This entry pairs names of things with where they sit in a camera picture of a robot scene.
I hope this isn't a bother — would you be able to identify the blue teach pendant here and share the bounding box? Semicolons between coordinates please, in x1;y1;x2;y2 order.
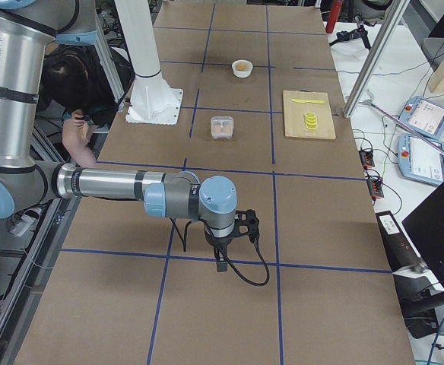
398;96;444;140
398;134;444;186

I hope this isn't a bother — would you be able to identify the upper blue teach pendant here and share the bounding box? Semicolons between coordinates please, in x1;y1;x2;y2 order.
398;96;444;140

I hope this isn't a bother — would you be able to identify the metal reacher grabber tool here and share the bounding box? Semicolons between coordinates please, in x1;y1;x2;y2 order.
359;99;444;156

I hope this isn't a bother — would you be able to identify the wooden cutting board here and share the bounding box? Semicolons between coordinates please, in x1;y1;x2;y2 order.
283;90;336;140

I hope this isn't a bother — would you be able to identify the white power strip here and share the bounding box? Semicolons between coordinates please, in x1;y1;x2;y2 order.
8;208;42;236

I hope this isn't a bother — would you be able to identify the orange connector board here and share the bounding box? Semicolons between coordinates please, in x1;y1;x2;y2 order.
359;150;375;170
366;176;384;200

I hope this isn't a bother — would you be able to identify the yellow plastic knife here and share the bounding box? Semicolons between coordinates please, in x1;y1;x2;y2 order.
290;98;325;105

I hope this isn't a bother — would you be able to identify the black box with label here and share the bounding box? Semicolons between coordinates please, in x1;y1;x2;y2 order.
376;211;427;274

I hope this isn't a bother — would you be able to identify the white bowl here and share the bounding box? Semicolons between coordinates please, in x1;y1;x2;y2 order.
231;59;253;78

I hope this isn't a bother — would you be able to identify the orange connector board lower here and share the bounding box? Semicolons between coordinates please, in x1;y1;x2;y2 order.
366;176;384;200

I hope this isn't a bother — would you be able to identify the clear plastic egg box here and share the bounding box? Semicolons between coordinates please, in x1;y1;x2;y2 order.
210;116;234;139

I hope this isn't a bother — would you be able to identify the person in black hoodie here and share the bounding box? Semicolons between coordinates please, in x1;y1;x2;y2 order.
40;45;119;168

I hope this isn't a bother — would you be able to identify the black tripod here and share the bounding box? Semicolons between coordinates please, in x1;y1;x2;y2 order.
329;15;373;51

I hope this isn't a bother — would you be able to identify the orange connector board upper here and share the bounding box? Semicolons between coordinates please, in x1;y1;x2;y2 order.
359;150;375;170

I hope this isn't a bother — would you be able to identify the lower blue teach pendant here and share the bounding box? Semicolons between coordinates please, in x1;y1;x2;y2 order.
398;134;444;186

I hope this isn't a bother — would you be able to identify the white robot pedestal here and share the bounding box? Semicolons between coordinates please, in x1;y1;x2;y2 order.
115;0;183;125

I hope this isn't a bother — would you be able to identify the black monitor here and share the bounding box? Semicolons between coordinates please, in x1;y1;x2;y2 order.
402;182;444;283

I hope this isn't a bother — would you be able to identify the aluminium frame post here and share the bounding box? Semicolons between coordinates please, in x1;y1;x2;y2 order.
343;0;410;119

